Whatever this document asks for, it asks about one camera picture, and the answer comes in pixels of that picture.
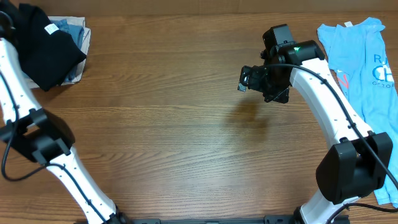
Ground folded beige cloth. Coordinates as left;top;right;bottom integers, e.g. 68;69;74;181
49;16;91;85

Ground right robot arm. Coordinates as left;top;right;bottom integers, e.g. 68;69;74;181
238;24;393;224

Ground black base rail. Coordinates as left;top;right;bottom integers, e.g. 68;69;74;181
131;215;300;224

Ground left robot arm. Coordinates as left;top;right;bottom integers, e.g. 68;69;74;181
1;1;130;223

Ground black t-shirt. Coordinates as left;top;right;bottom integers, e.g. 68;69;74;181
14;3;86;91

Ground folded blue jeans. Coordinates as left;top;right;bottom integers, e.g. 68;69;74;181
52;19;84;82

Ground light blue t-shirt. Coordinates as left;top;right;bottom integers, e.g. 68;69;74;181
317;17;398;208

